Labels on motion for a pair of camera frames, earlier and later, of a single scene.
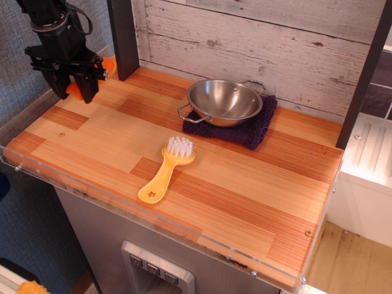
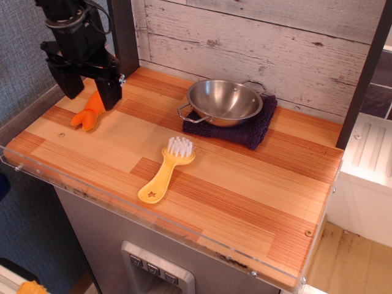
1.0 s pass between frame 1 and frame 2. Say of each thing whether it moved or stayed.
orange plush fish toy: moved
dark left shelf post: stayed
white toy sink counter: stayed
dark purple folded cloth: stayed
